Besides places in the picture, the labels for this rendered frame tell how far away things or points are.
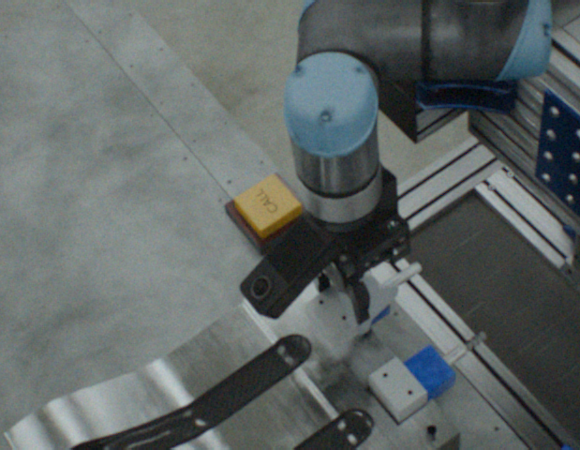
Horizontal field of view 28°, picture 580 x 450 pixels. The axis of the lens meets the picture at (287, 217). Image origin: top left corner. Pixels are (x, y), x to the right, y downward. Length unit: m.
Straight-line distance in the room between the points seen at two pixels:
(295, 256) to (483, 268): 1.01
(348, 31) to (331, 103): 0.10
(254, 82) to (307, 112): 1.69
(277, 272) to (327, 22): 0.24
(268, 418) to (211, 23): 1.66
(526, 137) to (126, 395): 0.62
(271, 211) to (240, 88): 1.24
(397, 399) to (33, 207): 0.57
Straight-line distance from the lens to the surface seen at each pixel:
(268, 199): 1.42
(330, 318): 1.23
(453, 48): 1.03
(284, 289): 1.10
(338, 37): 1.02
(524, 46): 1.03
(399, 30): 1.03
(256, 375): 1.26
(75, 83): 1.64
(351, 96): 0.95
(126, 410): 1.24
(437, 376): 1.22
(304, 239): 1.10
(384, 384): 1.20
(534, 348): 2.02
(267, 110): 2.58
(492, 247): 2.11
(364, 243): 1.12
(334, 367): 1.24
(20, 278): 1.48
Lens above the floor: 2.00
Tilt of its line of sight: 56 degrees down
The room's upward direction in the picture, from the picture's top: 11 degrees counter-clockwise
